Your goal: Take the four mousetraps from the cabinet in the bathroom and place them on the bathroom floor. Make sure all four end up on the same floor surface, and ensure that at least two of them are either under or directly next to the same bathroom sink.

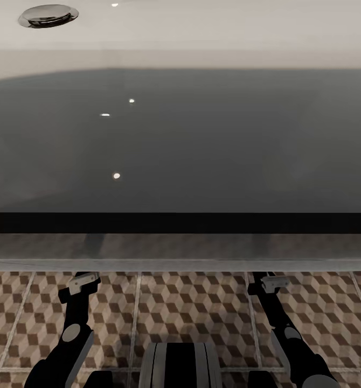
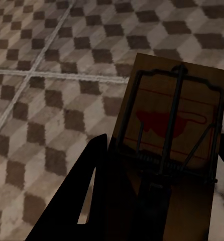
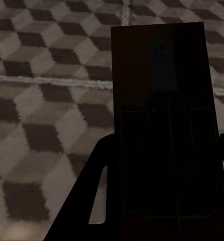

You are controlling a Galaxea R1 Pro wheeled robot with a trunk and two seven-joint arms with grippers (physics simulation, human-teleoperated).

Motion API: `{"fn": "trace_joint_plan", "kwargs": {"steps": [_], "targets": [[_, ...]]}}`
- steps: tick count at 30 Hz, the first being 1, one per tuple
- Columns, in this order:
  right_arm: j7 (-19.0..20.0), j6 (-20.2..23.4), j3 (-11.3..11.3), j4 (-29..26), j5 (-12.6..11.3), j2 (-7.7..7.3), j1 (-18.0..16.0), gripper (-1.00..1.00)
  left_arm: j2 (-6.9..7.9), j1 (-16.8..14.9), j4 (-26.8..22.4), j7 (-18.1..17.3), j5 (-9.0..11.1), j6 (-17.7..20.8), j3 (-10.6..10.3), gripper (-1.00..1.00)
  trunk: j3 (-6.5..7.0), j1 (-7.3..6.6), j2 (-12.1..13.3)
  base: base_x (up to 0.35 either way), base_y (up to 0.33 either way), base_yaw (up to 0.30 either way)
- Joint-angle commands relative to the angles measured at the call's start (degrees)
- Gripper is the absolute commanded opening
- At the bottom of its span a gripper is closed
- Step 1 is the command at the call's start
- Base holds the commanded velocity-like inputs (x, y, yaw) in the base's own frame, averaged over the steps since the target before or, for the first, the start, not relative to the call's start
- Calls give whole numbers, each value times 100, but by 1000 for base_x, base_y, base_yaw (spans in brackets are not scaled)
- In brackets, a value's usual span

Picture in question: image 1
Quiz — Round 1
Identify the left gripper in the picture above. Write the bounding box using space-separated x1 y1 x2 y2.
58 272 101 311

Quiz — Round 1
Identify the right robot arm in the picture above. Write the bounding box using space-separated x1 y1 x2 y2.
247 272 342 388

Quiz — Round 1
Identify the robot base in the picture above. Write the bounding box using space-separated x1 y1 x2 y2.
84 370 278 388

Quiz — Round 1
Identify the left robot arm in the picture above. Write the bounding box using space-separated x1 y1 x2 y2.
24 272 101 388

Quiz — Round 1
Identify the robot trunk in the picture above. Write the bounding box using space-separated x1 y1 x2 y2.
138 343 223 388

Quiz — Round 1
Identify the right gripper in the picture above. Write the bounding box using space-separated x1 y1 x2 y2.
247 272 282 311

